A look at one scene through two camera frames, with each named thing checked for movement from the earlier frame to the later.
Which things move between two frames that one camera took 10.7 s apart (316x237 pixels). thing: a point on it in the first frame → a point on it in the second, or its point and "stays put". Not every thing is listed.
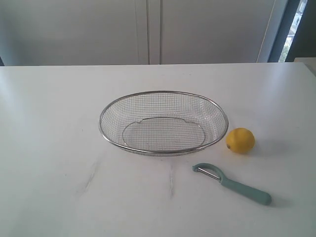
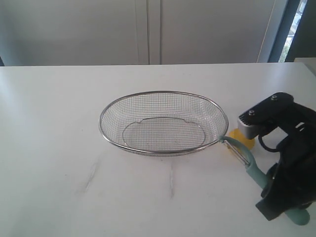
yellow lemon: (240, 139) stays put
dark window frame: (303, 43) stays put
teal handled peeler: (261, 197) → (296, 216)
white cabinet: (43, 32) stays put
